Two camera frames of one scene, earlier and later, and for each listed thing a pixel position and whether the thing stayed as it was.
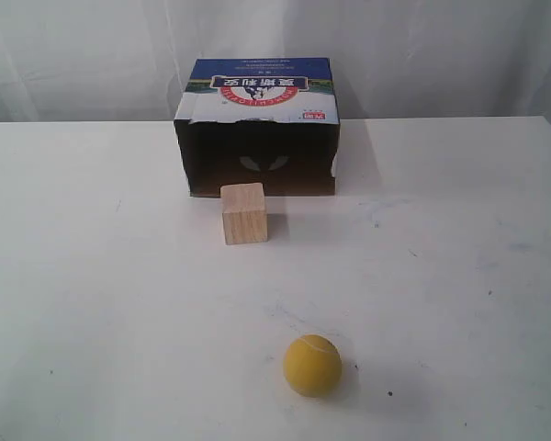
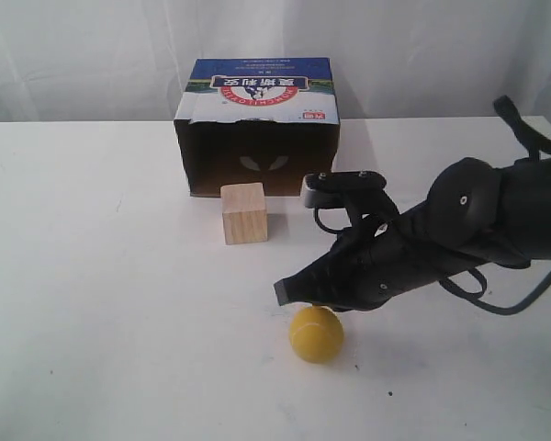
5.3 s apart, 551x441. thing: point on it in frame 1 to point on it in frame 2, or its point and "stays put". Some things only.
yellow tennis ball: x=312 y=366 to x=316 y=333
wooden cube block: x=244 y=213 stays put
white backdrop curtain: x=128 y=61 stays put
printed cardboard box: x=272 y=121 stays put
